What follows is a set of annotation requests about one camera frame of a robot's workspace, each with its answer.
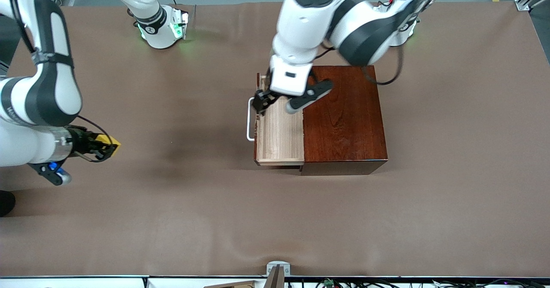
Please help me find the dark red wooden cabinet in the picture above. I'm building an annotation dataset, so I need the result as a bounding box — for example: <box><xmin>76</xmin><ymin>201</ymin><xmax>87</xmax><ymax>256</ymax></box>
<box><xmin>299</xmin><ymin>65</ymin><xmax>389</xmax><ymax>176</ymax></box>

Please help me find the brown table cloth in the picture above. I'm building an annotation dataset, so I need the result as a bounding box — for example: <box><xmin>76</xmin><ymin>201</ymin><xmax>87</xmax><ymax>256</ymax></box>
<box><xmin>0</xmin><ymin>1</ymin><xmax>550</xmax><ymax>278</ymax></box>

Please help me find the wooden drawer with white handle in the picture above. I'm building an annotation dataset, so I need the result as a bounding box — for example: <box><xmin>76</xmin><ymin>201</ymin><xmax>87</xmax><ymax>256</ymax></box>
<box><xmin>246</xmin><ymin>73</ymin><xmax>306</xmax><ymax>169</ymax></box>

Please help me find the yellow block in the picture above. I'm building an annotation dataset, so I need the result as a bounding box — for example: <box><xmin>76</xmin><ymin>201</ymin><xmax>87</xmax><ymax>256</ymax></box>
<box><xmin>95</xmin><ymin>134</ymin><xmax>122</xmax><ymax>155</ymax></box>

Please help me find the grey metal table clamp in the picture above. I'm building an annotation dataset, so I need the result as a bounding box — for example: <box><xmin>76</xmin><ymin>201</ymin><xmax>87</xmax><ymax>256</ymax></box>
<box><xmin>266</xmin><ymin>260</ymin><xmax>291</xmax><ymax>288</ymax></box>

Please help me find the brown cardboard piece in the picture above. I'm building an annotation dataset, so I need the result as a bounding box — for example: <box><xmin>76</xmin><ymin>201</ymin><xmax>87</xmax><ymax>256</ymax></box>
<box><xmin>203</xmin><ymin>280</ymin><xmax>257</xmax><ymax>288</ymax></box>

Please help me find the black cable bundle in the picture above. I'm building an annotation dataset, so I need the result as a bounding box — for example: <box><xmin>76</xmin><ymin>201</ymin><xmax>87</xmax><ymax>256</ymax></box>
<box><xmin>315</xmin><ymin>278</ymin><xmax>550</xmax><ymax>288</ymax></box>

